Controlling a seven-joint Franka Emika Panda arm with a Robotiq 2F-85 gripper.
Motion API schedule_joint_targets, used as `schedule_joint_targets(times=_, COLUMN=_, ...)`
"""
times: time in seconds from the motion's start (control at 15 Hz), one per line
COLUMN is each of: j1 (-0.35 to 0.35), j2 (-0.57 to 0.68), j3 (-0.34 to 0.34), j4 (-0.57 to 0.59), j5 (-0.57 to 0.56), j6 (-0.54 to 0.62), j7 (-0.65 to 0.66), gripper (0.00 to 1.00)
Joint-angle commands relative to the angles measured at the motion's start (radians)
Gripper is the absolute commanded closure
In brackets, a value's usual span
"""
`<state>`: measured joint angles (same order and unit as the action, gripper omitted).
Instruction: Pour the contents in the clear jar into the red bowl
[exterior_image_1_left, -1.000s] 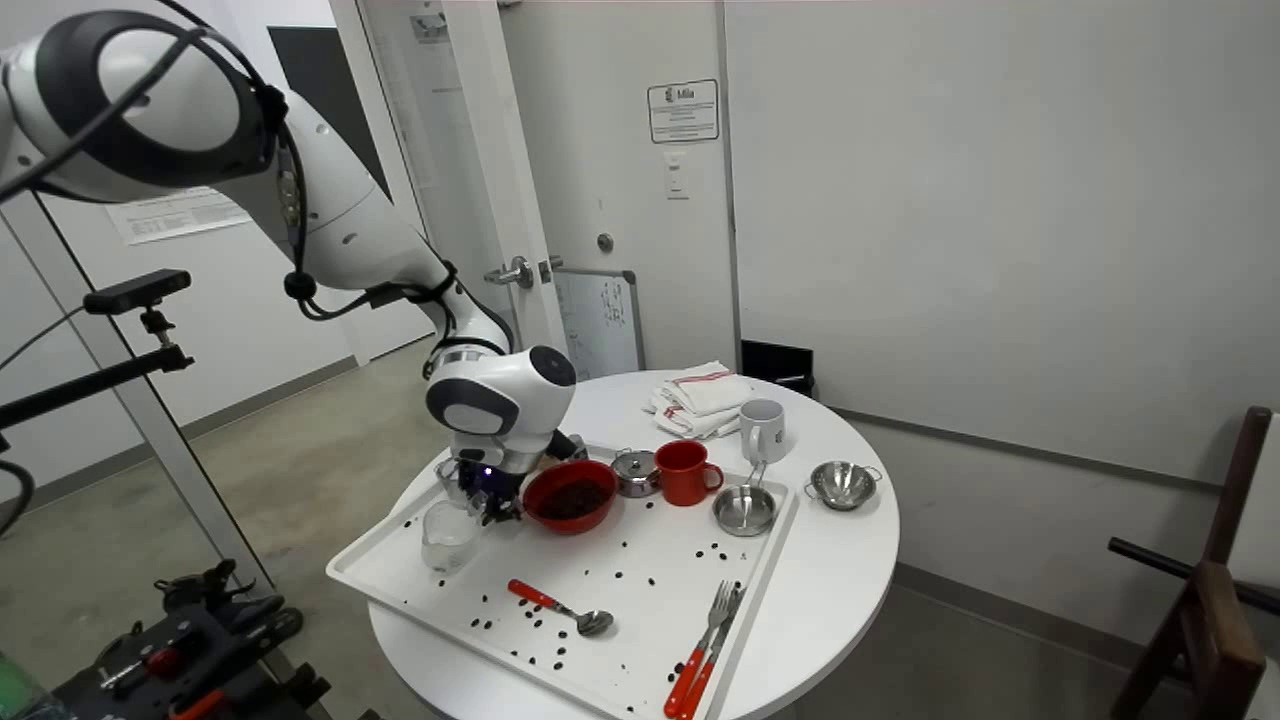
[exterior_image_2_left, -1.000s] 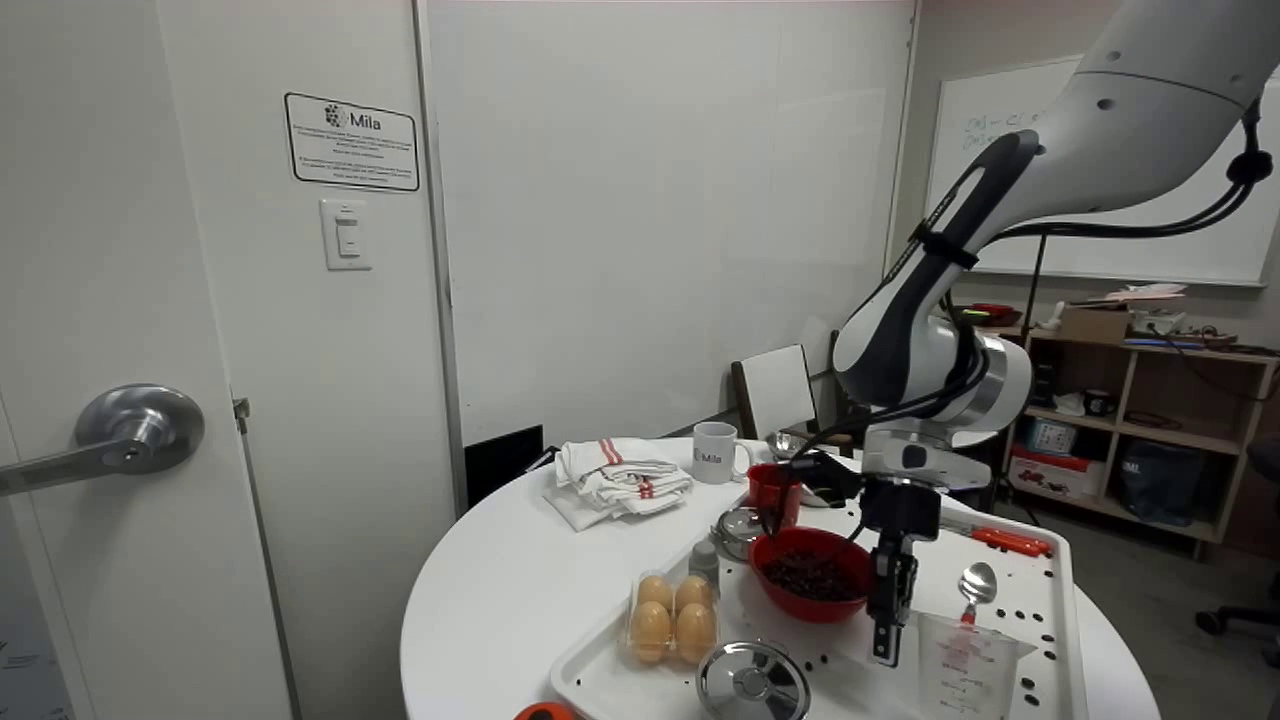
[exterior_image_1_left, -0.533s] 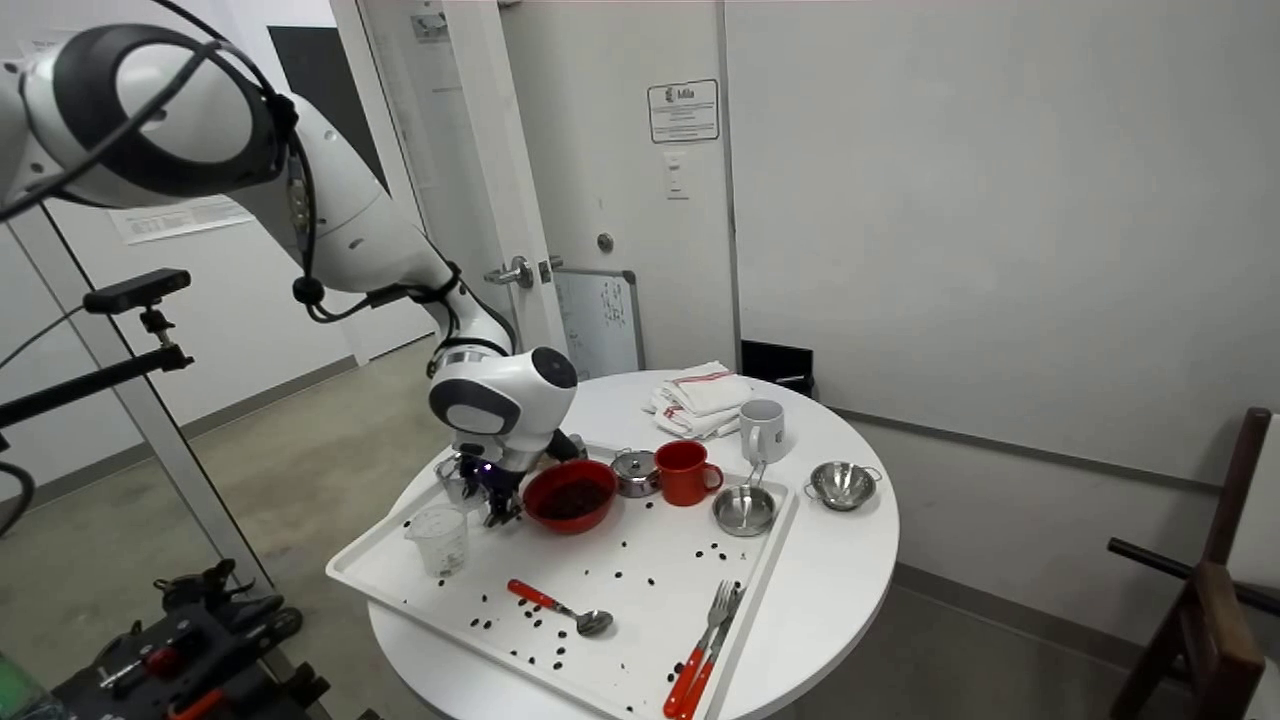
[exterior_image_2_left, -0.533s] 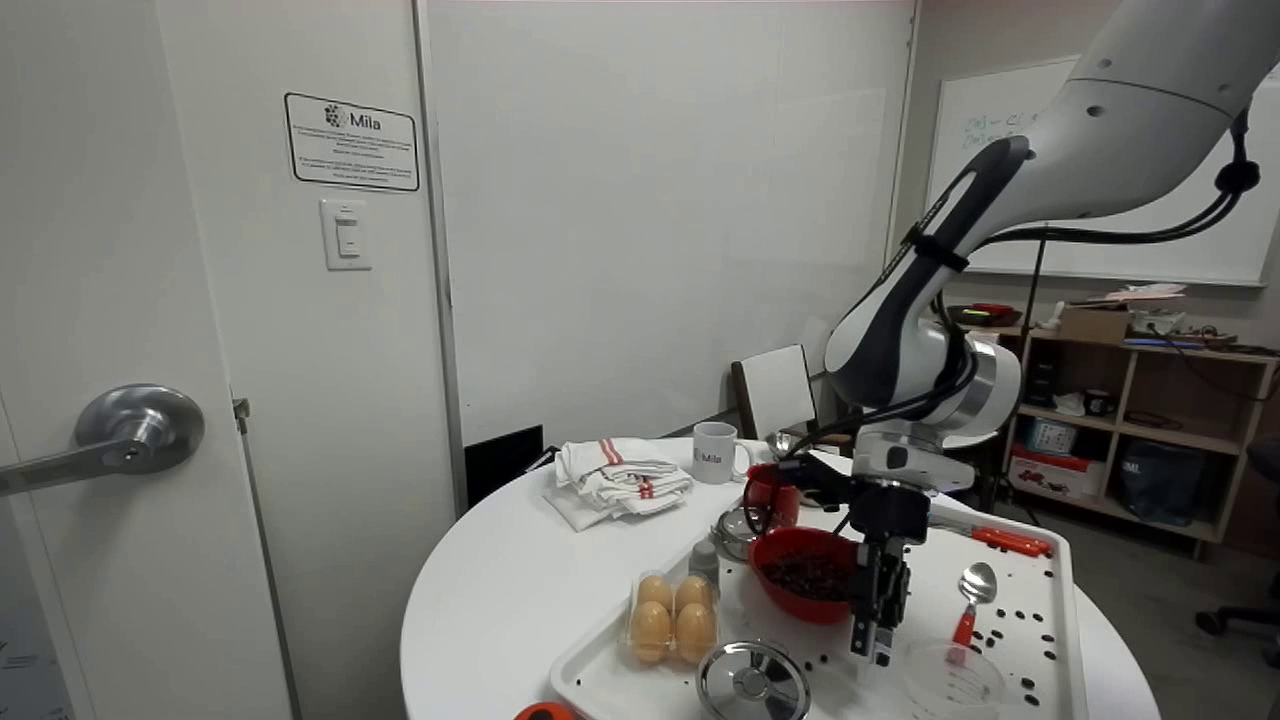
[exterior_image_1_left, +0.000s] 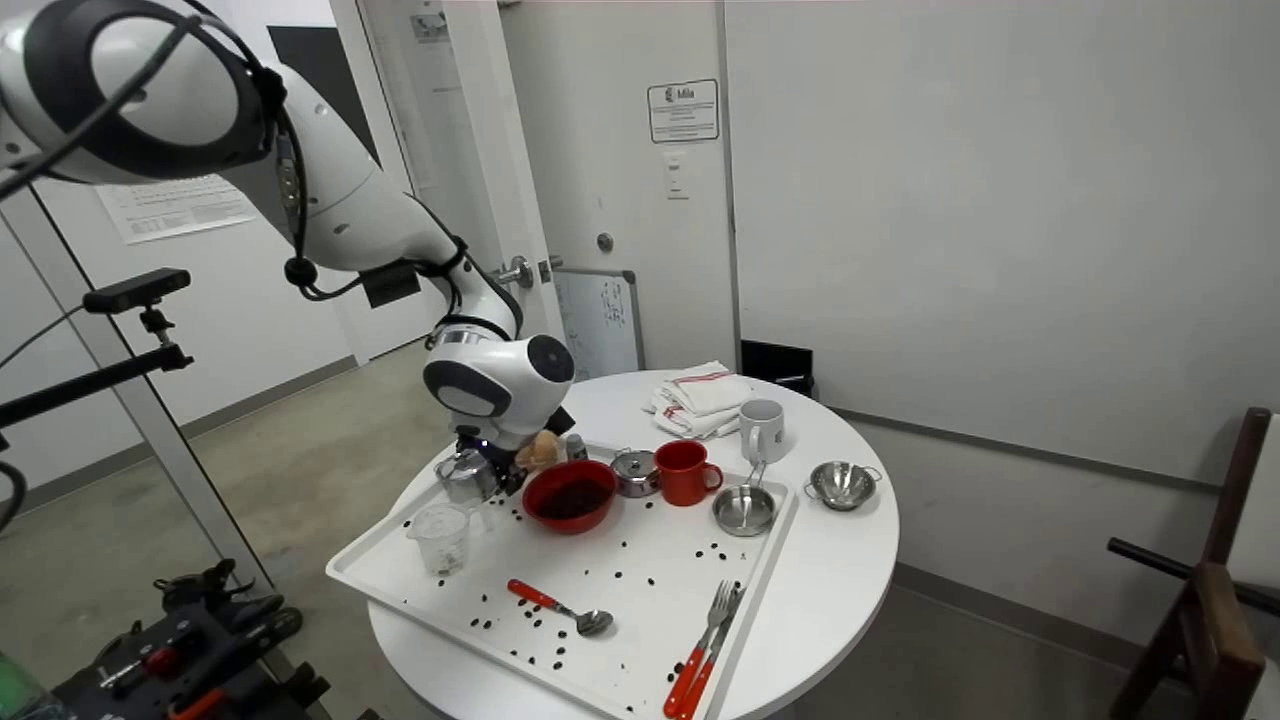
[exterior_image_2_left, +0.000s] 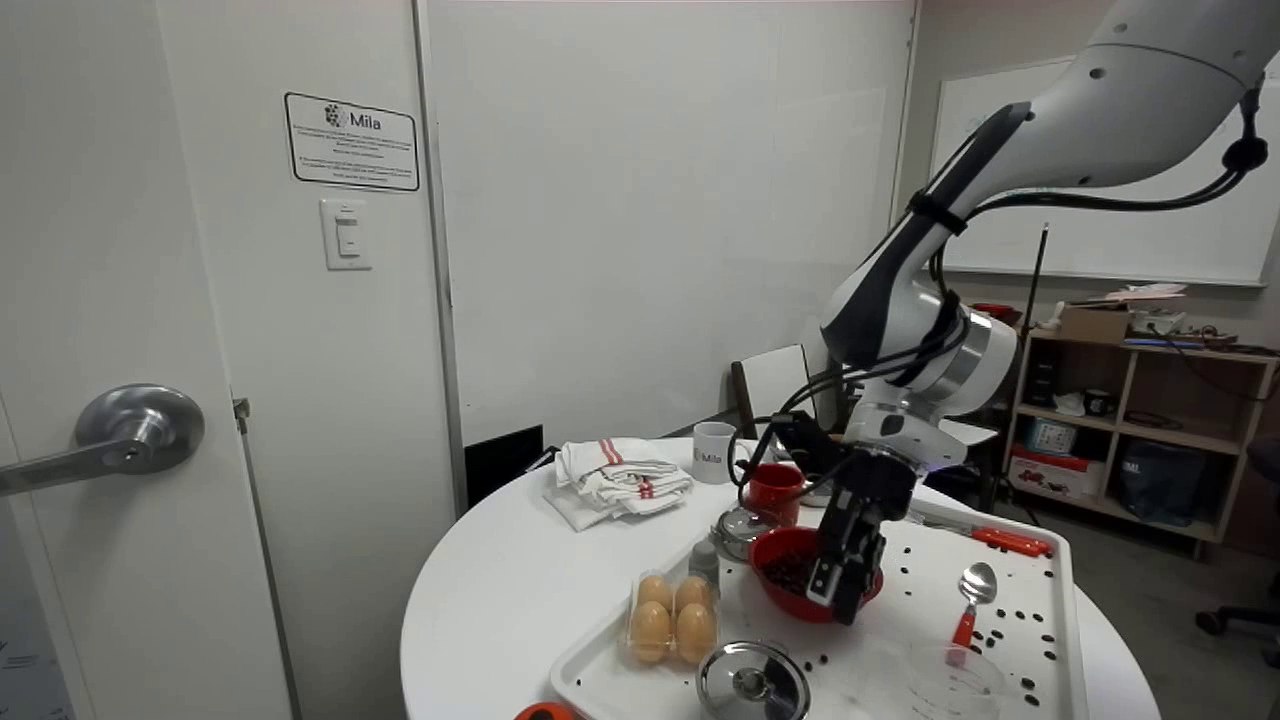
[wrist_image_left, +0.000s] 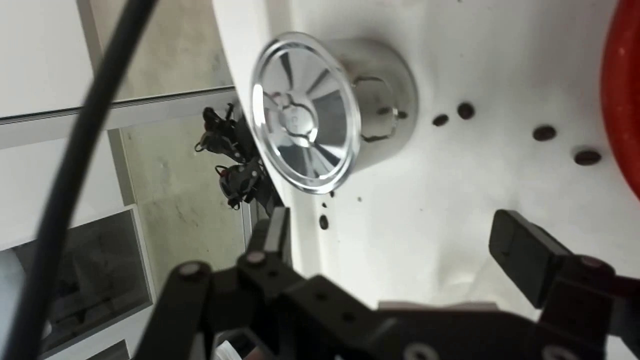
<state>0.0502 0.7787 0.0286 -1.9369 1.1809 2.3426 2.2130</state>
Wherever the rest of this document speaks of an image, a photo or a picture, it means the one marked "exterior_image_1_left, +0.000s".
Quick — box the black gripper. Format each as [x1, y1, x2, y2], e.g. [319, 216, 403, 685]
[457, 420, 536, 507]

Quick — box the red bowl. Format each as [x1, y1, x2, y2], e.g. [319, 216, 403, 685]
[522, 456, 625, 539]

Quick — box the small steel bowl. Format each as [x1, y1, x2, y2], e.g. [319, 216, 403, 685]
[804, 462, 885, 515]

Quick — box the small steel cup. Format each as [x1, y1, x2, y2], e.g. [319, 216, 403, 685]
[607, 448, 663, 501]

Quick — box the red mug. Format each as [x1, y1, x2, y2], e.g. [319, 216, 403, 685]
[653, 438, 728, 512]

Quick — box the white plastic tray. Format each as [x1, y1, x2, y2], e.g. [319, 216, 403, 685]
[325, 445, 804, 720]

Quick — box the small framed whiteboard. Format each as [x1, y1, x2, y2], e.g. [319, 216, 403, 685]
[551, 262, 647, 385]

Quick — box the white cloth with red stripes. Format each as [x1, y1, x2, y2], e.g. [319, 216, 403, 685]
[641, 362, 751, 445]

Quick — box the steel saucer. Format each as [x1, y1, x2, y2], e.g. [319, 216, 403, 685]
[711, 482, 783, 539]

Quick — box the black workbench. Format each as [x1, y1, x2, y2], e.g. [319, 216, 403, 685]
[46, 557, 335, 720]

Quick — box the white Mila door sign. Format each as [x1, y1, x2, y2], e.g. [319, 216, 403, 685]
[643, 78, 725, 148]

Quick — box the white paper notice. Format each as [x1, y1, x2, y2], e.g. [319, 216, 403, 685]
[91, 174, 255, 247]

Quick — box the wooden chair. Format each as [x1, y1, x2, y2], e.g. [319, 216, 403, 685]
[1105, 403, 1280, 720]

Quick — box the red handled spoon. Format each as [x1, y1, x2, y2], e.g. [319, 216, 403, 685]
[503, 575, 615, 640]

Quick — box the silver door handle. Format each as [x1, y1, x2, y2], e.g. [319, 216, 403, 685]
[493, 254, 551, 292]

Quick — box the red handled fork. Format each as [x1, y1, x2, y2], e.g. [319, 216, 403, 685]
[660, 575, 736, 720]

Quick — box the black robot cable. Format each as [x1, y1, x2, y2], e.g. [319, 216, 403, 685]
[0, 0, 463, 313]

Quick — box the red handled knife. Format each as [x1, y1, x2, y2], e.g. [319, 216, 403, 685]
[680, 583, 750, 720]

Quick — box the grey metal partition post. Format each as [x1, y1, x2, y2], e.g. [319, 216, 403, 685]
[0, 186, 278, 593]

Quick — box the black camera bar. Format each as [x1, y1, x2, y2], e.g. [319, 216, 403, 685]
[81, 270, 196, 319]

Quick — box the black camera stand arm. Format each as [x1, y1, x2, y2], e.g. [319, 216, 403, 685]
[0, 306, 196, 438]

